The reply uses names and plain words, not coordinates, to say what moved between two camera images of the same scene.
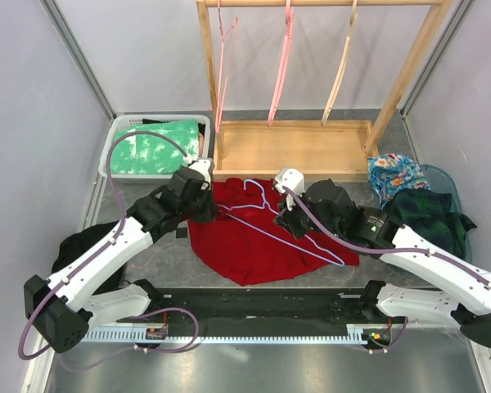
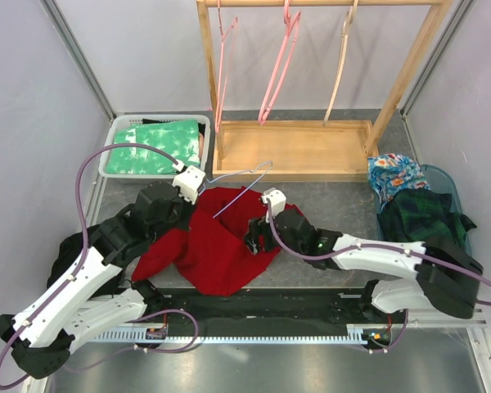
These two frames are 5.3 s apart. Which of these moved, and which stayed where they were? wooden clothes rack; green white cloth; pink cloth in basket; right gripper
Moved: right gripper
Stayed: wooden clothes rack; green white cloth; pink cloth in basket
